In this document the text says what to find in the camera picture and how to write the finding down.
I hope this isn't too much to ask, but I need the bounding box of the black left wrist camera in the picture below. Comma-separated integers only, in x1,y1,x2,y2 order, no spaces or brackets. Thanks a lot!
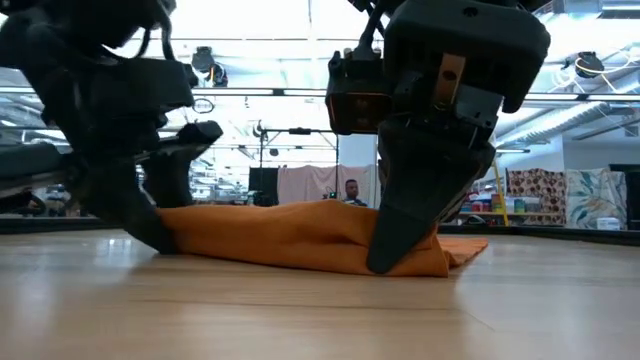
89,57,197,126

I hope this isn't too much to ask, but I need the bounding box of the floral patterned cloth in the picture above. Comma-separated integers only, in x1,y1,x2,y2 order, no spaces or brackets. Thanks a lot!
566,168,626,230

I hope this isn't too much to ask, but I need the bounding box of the pink hanging cloth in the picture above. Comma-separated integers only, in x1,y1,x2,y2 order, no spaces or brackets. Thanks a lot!
277,163,381,206

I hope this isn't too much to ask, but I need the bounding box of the black overhead stand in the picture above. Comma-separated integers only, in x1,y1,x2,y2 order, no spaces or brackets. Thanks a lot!
255,127,341,201

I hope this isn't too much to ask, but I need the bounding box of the brown patterned cloth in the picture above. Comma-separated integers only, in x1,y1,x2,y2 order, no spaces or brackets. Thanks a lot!
505,168,569,226

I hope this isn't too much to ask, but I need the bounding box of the ceiling cable reel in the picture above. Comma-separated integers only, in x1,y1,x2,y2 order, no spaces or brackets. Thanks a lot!
574,50,606,79
192,45,230,89

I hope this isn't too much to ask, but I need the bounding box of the yellow cable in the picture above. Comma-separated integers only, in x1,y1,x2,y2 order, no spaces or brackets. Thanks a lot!
492,159,510,227

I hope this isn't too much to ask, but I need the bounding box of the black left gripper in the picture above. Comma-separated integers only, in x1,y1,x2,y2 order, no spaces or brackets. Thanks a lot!
18,38,225,255

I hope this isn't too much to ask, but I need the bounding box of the small black monitor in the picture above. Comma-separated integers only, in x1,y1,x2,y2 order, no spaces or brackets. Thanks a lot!
248,167,280,207

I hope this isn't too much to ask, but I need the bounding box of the black cabinet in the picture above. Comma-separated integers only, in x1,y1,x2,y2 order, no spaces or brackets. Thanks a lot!
608,163,640,231

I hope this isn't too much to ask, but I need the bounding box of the shelf with colourful boxes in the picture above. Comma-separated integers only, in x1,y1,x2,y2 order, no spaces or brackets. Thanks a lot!
457,192,509,216

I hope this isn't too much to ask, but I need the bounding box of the person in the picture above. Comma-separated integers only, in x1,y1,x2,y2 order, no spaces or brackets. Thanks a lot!
343,178,370,207

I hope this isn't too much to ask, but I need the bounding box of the orange towel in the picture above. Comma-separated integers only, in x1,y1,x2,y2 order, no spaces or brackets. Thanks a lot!
157,198,490,279

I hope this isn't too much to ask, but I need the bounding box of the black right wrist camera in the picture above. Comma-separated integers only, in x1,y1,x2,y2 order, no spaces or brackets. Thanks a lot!
325,47,394,136

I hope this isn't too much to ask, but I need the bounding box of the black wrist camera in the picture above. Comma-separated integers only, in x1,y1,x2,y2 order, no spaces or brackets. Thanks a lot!
325,47,394,136
89,57,197,126

